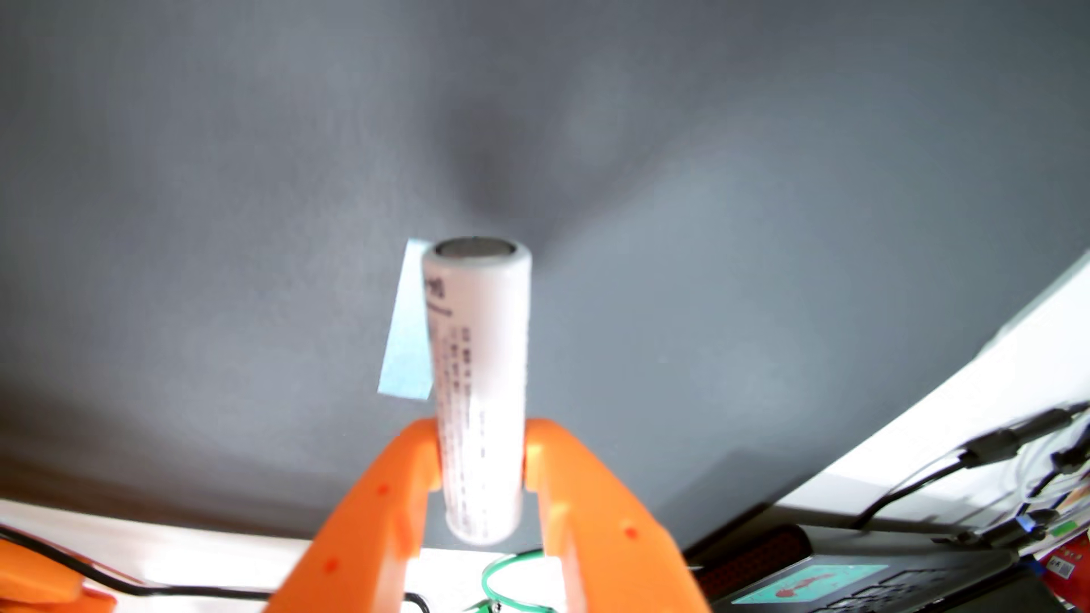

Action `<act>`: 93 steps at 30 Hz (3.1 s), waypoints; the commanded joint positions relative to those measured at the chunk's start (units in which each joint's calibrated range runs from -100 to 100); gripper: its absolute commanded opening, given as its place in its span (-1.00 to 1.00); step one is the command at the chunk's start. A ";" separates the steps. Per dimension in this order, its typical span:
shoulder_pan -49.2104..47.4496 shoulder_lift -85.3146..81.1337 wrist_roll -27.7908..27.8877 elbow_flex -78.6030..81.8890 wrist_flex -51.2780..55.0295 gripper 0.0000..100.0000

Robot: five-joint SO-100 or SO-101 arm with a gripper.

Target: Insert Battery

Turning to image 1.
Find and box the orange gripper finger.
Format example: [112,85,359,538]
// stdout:
[266,417,445,613]
[523,418,714,613]

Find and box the white cylindrical battery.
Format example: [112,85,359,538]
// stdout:
[421,237,533,546]

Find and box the light blue tape piece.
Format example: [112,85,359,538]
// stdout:
[377,238,435,401]

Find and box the black Dell laptop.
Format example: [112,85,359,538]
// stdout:
[685,523,1066,613]

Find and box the dark grey mat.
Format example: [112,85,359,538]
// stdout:
[0,0,1090,555]

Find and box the orange plastic robot part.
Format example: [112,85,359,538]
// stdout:
[0,539,118,613]

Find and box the green cable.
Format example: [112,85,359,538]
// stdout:
[464,549,567,613]

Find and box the thin black cable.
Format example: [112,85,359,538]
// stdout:
[0,526,431,613]

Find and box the black cable with plug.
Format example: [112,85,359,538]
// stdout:
[932,443,1090,550]

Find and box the black cable with inline box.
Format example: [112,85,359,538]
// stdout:
[852,404,1090,529]

